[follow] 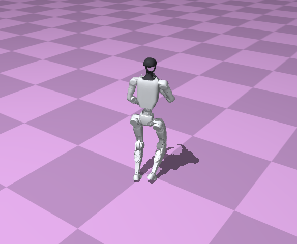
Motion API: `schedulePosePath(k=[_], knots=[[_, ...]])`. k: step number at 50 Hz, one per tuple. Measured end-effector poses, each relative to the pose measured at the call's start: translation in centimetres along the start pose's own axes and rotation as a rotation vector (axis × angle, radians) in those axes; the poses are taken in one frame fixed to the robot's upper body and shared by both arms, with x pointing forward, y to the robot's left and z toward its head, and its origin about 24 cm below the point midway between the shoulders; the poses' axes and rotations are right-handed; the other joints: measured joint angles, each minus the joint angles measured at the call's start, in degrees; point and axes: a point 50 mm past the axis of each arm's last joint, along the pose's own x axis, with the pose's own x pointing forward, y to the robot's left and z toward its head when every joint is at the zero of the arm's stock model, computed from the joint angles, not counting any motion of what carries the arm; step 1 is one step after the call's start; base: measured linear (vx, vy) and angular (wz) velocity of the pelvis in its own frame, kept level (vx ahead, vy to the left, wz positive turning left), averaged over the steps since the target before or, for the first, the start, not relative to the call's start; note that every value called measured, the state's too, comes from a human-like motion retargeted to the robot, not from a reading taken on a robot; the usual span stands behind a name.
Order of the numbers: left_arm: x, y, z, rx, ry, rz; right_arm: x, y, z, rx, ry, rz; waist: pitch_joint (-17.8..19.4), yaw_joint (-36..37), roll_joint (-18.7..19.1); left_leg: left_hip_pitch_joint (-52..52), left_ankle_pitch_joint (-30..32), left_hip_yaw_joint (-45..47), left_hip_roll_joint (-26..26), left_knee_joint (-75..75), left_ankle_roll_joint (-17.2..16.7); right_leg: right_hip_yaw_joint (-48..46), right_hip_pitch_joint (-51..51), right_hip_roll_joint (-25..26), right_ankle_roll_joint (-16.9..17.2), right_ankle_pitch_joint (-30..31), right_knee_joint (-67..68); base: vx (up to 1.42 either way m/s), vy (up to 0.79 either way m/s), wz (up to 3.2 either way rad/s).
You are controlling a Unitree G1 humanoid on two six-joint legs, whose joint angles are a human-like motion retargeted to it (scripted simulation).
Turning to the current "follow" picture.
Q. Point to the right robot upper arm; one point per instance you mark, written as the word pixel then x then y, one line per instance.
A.
pixel 163 85

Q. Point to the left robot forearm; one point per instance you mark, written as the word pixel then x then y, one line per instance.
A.
pixel 135 102

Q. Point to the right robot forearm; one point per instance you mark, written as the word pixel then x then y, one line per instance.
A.
pixel 162 92

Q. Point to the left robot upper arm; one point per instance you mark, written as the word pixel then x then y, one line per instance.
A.
pixel 131 89

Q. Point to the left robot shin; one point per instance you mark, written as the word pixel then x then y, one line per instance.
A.
pixel 138 154

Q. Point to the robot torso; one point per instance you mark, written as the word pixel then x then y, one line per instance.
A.
pixel 147 97

